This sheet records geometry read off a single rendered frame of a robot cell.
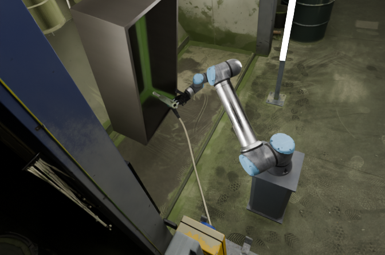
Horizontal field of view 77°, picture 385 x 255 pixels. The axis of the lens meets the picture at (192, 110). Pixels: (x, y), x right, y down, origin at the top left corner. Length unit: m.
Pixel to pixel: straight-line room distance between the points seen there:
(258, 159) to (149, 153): 1.45
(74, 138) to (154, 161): 1.81
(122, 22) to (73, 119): 0.69
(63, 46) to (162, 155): 1.57
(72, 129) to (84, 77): 2.15
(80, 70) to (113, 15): 1.62
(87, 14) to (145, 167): 1.64
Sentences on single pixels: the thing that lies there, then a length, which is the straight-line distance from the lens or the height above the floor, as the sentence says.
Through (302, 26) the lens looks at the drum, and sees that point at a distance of 3.98.
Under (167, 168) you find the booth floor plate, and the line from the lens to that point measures 2.54.
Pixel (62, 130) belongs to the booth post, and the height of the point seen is 1.68.
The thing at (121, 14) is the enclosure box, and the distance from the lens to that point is 1.44.
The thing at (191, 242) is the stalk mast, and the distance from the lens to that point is 0.58.
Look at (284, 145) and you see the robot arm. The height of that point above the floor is 0.91.
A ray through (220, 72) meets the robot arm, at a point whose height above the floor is 1.22.
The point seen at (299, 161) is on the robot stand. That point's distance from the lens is 1.87.
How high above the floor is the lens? 2.20
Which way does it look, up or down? 47 degrees down
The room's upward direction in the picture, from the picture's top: 11 degrees counter-clockwise
